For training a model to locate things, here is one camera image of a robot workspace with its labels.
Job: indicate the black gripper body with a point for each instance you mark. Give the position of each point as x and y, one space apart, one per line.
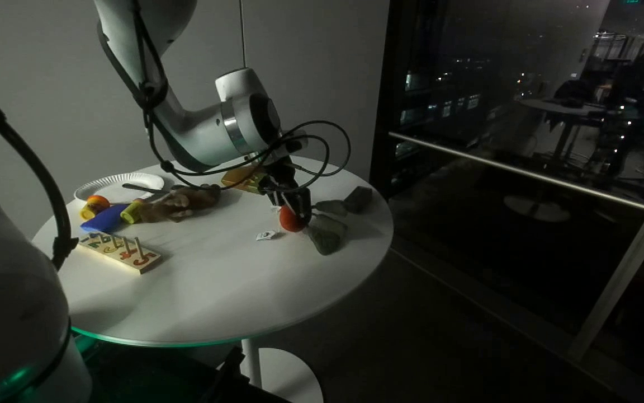
284 181

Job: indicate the red ball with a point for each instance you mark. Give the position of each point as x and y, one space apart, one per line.
289 219

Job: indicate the grey-green soft toy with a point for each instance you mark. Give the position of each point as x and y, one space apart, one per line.
328 233

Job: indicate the brown plush toy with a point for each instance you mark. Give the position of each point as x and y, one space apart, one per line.
185 202

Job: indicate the yellow-green cylinder toy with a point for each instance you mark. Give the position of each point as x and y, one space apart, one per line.
133 210

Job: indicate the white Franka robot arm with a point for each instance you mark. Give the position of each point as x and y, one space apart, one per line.
211 130

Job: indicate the small white paper scrap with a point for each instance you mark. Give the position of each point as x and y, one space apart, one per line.
268 236

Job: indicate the grey rectangular block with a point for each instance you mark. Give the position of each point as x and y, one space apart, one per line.
358 199

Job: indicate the white plate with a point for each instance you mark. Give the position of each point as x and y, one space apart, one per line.
147 181

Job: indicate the wooden peg board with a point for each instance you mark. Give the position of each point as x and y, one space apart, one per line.
124 258

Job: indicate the blue block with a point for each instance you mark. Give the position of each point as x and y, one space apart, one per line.
106 217

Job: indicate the orange toy fruit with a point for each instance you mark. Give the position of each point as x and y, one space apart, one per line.
97 202

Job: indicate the white window mullion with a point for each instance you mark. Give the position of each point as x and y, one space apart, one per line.
626 270

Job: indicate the yellowish wrist camera bar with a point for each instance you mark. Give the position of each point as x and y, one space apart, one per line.
242 179

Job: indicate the white table pedestal base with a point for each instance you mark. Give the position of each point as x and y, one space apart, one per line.
284 376

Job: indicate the white horizontal window rail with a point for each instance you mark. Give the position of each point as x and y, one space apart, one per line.
516 170

